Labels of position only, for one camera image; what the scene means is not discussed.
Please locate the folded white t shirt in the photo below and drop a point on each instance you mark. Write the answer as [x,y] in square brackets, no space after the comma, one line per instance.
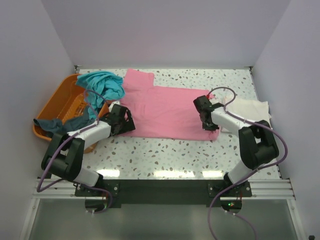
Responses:
[252,110]

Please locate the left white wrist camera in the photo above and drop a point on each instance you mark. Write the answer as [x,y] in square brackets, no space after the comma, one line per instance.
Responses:
[115,103]

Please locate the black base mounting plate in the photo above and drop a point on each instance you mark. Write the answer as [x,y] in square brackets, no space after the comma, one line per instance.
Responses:
[117,192]

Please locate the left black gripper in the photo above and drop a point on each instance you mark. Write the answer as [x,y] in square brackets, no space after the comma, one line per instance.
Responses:
[128,125]

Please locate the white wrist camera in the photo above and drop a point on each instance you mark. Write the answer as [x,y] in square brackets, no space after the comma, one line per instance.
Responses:
[115,103]
[213,99]

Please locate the dark teal t shirt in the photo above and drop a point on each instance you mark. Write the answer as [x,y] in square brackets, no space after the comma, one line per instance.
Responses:
[48,127]

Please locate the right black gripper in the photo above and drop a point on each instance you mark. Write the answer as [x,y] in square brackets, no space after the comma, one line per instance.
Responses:
[213,127]

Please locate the pink t shirt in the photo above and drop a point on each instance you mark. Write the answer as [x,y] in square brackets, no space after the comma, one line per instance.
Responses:
[163,112]

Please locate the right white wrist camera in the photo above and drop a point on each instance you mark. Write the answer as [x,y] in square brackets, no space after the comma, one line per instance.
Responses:
[213,99]

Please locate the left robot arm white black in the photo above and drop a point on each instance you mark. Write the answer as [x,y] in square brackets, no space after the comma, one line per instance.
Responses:
[64,155]

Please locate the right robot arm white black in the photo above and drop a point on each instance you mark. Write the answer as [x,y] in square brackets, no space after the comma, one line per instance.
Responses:
[257,144]

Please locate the turquoise t shirt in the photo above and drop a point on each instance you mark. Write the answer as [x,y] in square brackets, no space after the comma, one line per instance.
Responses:
[106,84]

